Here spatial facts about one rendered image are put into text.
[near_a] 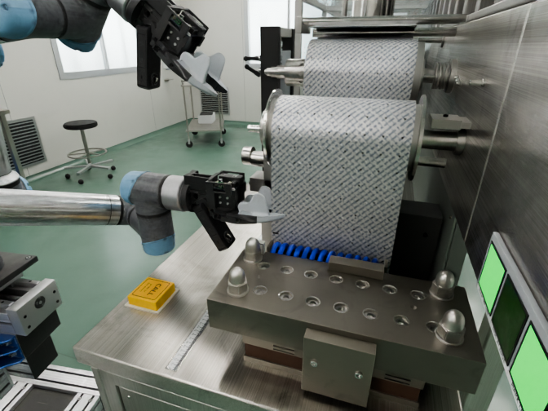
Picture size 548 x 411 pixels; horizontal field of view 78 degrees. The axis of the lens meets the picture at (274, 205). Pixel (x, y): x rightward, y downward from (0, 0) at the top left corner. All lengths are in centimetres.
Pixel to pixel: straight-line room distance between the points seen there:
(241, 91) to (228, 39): 90
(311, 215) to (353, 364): 27
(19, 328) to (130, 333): 49
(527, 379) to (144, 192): 67
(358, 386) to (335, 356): 6
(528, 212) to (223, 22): 657
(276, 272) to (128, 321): 32
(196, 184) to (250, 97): 599
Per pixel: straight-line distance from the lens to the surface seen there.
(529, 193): 38
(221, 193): 66
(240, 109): 678
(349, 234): 66
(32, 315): 119
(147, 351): 70
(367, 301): 58
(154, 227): 80
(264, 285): 59
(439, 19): 88
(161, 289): 79
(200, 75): 67
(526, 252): 37
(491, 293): 41
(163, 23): 70
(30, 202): 85
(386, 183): 61
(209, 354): 67
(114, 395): 80
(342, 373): 56
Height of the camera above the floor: 140
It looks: 25 degrees down
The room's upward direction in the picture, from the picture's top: straight up
